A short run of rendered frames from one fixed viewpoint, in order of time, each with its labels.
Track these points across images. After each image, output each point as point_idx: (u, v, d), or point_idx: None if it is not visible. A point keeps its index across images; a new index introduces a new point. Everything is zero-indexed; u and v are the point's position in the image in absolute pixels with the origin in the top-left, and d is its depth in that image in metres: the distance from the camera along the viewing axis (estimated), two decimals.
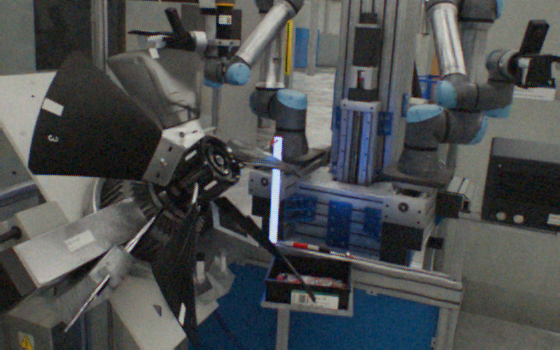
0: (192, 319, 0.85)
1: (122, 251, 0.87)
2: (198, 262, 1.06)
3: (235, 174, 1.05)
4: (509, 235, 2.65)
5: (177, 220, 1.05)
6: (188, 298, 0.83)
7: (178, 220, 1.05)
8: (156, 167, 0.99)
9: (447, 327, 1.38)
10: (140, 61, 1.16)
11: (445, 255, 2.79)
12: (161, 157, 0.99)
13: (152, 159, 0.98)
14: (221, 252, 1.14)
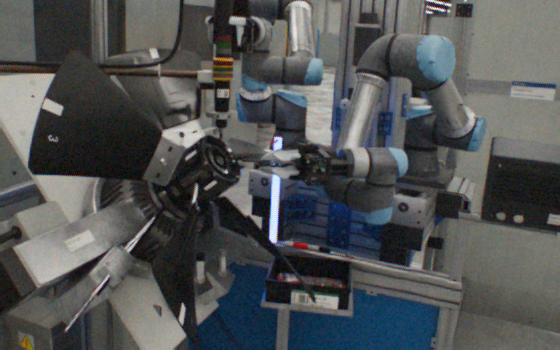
0: (192, 319, 0.85)
1: (122, 251, 0.87)
2: (198, 262, 1.06)
3: (235, 174, 1.05)
4: (509, 235, 2.65)
5: (177, 220, 1.05)
6: (188, 298, 0.83)
7: (178, 220, 1.05)
8: (156, 167, 0.99)
9: (447, 327, 1.38)
10: (140, 61, 1.17)
11: (445, 255, 2.79)
12: (161, 157, 0.99)
13: (152, 159, 0.98)
14: (221, 252, 1.14)
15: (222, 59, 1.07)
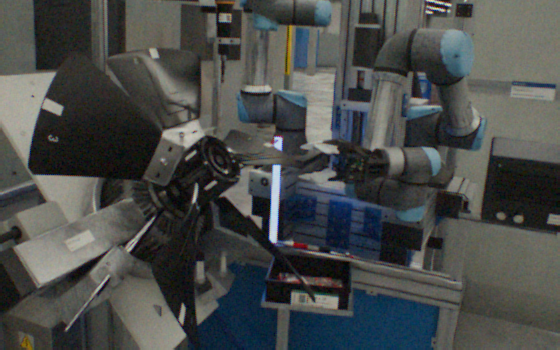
0: (192, 319, 0.85)
1: (122, 251, 0.87)
2: (198, 262, 1.06)
3: (235, 174, 1.05)
4: (509, 235, 2.65)
5: (177, 220, 1.05)
6: (188, 298, 0.83)
7: (178, 220, 1.05)
8: (156, 167, 0.99)
9: (447, 327, 1.38)
10: (140, 61, 1.17)
11: (445, 255, 2.79)
12: (161, 157, 0.99)
13: (152, 159, 0.98)
14: (221, 252, 1.14)
15: None
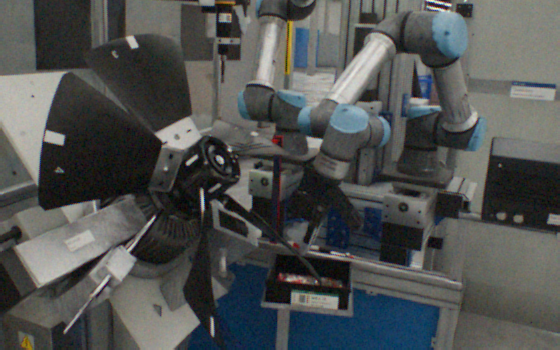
0: (61, 174, 0.80)
1: (122, 251, 0.87)
2: None
3: (223, 177, 1.01)
4: (509, 235, 2.65)
5: (152, 197, 1.03)
6: (75, 152, 0.82)
7: (153, 196, 1.03)
8: (168, 136, 1.07)
9: (447, 327, 1.38)
10: (238, 130, 1.35)
11: (445, 255, 2.79)
12: (177, 132, 1.08)
13: (170, 128, 1.08)
14: (221, 252, 1.14)
15: None
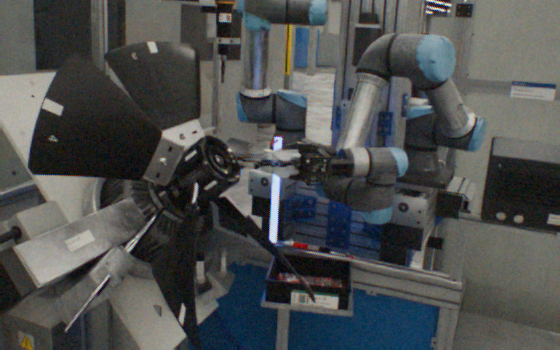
0: (54, 143, 0.82)
1: (122, 251, 0.87)
2: (198, 262, 1.06)
3: (220, 176, 1.00)
4: (509, 235, 2.65)
5: (150, 191, 1.04)
6: (71, 124, 0.84)
7: (151, 191, 1.03)
8: (174, 135, 1.09)
9: (447, 327, 1.38)
10: (252, 146, 1.36)
11: (445, 255, 2.79)
12: (184, 133, 1.09)
13: (177, 128, 1.10)
14: (221, 252, 1.14)
15: None
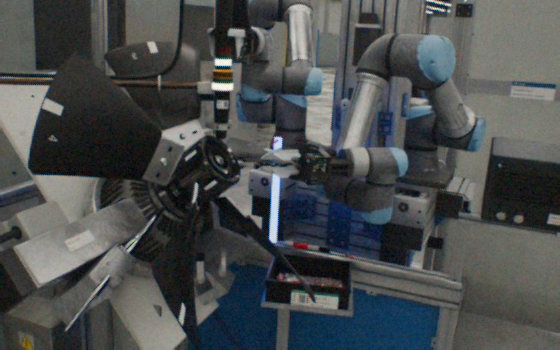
0: (54, 143, 0.82)
1: (122, 251, 0.87)
2: (198, 262, 1.06)
3: (220, 175, 1.00)
4: (509, 235, 2.65)
5: (150, 191, 1.04)
6: (71, 124, 0.84)
7: (151, 191, 1.03)
8: (174, 135, 1.09)
9: (447, 327, 1.38)
10: (252, 145, 1.36)
11: (445, 255, 2.79)
12: (184, 133, 1.09)
13: (177, 128, 1.10)
14: (221, 252, 1.14)
15: (221, 70, 1.08)
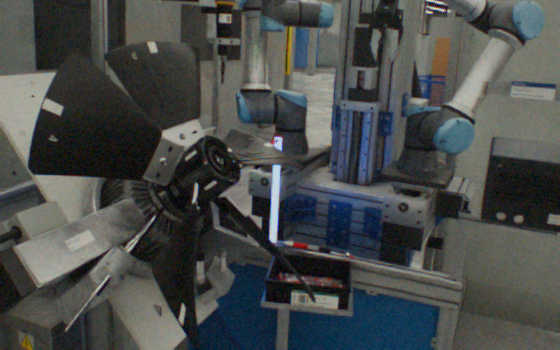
0: (54, 143, 0.82)
1: (122, 251, 0.87)
2: (198, 262, 1.06)
3: (220, 175, 1.00)
4: (509, 235, 2.65)
5: (150, 191, 1.04)
6: (71, 124, 0.84)
7: (151, 191, 1.03)
8: (174, 135, 1.09)
9: (447, 327, 1.38)
10: (252, 140, 1.35)
11: (445, 255, 2.79)
12: (184, 133, 1.09)
13: (177, 128, 1.10)
14: (221, 252, 1.14)
15: None
